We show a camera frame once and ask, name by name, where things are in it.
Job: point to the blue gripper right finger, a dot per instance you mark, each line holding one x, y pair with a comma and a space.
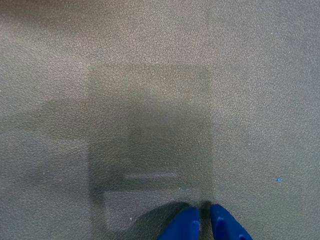
225, 225

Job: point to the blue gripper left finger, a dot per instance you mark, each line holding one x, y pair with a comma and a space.
186, 225

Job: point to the grey printed mat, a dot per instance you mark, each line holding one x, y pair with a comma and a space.
150, 75

